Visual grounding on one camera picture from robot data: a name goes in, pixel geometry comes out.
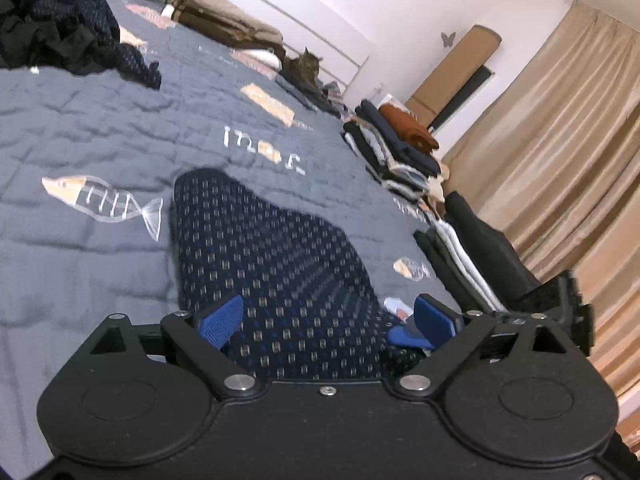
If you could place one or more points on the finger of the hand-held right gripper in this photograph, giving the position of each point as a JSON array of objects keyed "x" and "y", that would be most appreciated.
[{"x": 402, "y": 338}]

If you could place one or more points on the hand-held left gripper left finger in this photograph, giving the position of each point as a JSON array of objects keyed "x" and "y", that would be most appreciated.
[{"x": 220, "y": 322}]

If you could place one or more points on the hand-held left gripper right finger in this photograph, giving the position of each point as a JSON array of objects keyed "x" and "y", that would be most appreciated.
[{"x": 435, "y": 320}]

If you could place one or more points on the navy patterned sweater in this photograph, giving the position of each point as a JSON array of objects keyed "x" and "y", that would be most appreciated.
[{"x": 280, "y": 260}]

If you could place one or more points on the pile of dark clothes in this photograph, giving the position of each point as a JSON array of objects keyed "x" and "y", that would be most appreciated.
[{"x": 90, "y": 10}]

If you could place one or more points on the low stack of dark clothes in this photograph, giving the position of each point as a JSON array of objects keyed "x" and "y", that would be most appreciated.
[{"x": 480, "y": 240}]

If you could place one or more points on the tall stack of folded clothes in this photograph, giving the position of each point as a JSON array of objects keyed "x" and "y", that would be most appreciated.
[{"x": 395, "y": 150}]

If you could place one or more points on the beige curtain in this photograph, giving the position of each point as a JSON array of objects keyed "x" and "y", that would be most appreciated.
[{"x": 575, "y": 160}]

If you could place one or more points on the grey quilted bedspread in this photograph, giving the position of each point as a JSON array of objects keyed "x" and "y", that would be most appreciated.
[{"x": 100, "y": 125}]

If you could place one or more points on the tall brown board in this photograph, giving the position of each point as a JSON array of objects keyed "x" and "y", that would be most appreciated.
[{"x": 460, "y": 65}]

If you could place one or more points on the tabby cat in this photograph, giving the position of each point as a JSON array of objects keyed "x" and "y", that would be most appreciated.
[{"x": 300, "y": 70}]

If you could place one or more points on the white pillow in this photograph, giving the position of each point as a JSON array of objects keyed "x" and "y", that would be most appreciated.
[{"x": 265, "y": 56}]

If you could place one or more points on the folded dark brown blanket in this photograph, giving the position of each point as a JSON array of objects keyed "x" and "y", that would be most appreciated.
[{"x": 240, "y": 40}]

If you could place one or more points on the folded khaki blanket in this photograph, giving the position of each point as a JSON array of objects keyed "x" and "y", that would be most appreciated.
[{"x": 225, "y": 15}]

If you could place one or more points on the white headboard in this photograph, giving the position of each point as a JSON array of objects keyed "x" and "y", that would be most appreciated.
[{"x": 250, "y": 5}]

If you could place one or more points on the butterfly wall decal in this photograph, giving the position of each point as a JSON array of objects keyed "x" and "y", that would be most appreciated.
[{"x": 446, "y": 39}]

